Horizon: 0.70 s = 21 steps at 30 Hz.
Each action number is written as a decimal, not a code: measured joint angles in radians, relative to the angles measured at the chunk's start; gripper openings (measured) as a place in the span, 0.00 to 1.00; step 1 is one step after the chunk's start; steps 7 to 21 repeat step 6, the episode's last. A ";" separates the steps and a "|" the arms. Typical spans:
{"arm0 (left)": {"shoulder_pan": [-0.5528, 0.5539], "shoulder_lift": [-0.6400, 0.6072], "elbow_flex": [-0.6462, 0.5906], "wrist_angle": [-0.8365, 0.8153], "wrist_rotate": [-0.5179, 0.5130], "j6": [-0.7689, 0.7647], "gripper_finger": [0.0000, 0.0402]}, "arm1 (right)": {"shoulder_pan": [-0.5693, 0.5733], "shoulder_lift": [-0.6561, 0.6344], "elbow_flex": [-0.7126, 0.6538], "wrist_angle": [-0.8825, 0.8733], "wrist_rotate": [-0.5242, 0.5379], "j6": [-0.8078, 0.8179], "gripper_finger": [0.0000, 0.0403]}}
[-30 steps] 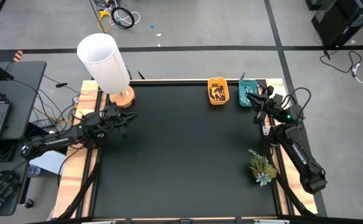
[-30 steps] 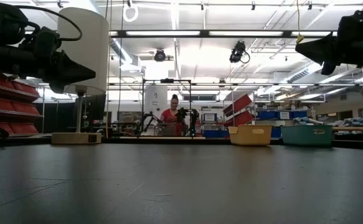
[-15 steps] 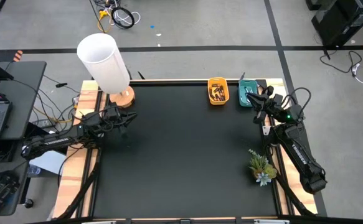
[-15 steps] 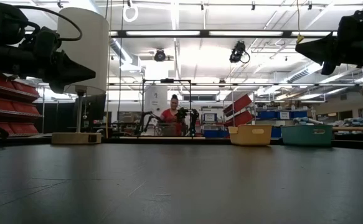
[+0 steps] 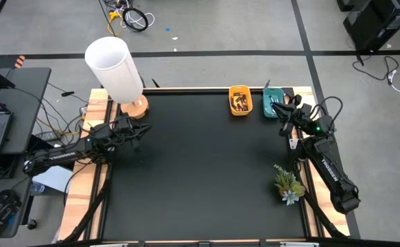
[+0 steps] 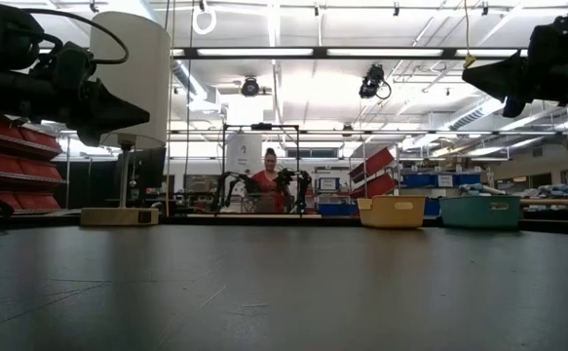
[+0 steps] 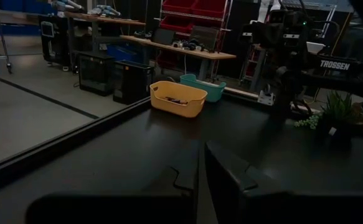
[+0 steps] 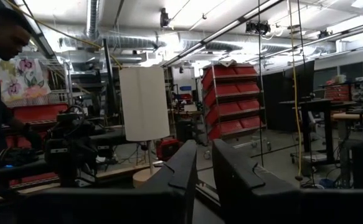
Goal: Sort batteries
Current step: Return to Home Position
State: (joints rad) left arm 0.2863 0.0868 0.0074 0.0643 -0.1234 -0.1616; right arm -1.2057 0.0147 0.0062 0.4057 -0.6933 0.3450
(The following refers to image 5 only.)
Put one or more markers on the black caster wheel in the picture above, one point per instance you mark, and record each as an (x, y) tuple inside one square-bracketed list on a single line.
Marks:
[(31, 224)]

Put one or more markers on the white shade table lamp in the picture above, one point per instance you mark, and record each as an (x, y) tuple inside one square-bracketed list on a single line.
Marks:
[(112, 65)]

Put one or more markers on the black side desk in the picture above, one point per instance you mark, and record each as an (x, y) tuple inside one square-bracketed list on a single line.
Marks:
[(24, 96)]

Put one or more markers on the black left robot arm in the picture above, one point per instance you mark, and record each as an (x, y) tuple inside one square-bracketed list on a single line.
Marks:
[(59, 156)]

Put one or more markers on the wooden side board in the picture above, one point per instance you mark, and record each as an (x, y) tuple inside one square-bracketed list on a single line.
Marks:
[(328, 202), (78, 192)]

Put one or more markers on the large black equipment case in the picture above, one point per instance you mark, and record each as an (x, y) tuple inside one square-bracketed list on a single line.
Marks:
[(381, 20)]

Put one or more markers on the orange black striped marker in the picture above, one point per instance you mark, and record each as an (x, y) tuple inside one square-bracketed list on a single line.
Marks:
[(20, 61)]

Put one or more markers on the silver frame bracket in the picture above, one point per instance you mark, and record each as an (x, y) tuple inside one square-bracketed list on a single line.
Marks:
[(108, 245), (299, 244)]

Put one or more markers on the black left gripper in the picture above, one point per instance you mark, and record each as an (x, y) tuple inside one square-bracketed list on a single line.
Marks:
[(112, 133)]

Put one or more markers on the teal plastic bin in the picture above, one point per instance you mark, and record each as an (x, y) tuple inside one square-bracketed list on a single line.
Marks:
[(267, 103)]

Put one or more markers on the potted succulent plant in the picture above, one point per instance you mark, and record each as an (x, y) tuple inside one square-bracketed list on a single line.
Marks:
[(287, 187)]

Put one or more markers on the silver battery with red print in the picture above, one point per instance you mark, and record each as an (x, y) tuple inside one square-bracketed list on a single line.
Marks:
[(272, 100)]

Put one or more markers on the yellow plastic bin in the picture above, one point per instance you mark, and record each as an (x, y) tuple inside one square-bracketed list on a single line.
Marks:
[(232, 90)]

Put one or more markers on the slim copper-top black battery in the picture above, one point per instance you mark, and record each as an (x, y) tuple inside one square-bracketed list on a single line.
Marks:
[(237, 102)]

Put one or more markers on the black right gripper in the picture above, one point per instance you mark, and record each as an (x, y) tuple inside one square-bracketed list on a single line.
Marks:
[(307, 119)]

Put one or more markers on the white box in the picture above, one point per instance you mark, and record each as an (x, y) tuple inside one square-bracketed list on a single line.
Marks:
[(53, 180)]

